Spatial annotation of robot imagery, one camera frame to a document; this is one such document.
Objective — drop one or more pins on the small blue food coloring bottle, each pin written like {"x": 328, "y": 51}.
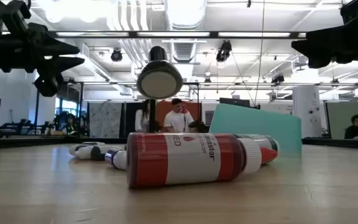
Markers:
{"x": 81, "y": 152}

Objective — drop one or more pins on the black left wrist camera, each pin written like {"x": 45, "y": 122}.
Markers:
{"x": 14, "y": 11}

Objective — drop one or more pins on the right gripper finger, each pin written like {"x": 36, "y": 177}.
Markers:
{"x": 319, "y": 62}
{"x": 319, "y": 43}

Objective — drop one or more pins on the large green food coloring bottle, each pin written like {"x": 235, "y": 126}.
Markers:
{"x": 267, "y": 141}

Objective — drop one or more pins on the black aluminium table frame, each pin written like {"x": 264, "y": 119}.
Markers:
{"x": 26, "y": 143}

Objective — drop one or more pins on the teal translucent plastic bin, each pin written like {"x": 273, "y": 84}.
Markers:
{"x": 259, "y": 127}

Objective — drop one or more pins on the black computer monitor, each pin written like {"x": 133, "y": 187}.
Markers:
{"x": 233, "y": 102}

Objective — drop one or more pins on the marble patterned partition panel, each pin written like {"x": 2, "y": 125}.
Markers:
{"x": 104, "y": 119}

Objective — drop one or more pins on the large red food coloring bottle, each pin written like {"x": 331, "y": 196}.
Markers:
{"x": 191, "y": 161}

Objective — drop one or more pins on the silver ventilation duct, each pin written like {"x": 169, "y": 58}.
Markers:
{"x": 185, "y": 15}

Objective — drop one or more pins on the small purple food coloring bottle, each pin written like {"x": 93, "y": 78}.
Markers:
{"x": 118, "y": 159}

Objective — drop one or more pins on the grey partition panel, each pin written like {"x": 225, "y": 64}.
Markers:
{"x": 337, "y": 118}

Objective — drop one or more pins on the red tool on stand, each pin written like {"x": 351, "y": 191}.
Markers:
{"x": 184, "y": 109}

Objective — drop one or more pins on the black desk lamp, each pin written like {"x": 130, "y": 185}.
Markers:
{"x": 159, "y": 81}

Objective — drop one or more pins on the white round pillar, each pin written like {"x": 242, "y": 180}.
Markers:
{"x": 306, "y": 109}

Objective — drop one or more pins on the orange partition panel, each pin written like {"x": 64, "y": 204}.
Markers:
{"x": 161, "y": 113}

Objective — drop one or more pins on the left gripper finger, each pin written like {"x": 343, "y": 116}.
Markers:
{"x": 57, "y": 63}
{"x": 51, "y": 42}

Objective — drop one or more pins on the black ceiling spotlight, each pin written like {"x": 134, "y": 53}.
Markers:
{"x": 278, "y": 78}
{"x": 117, "y": 55}
{"x": 224, "y": 51}

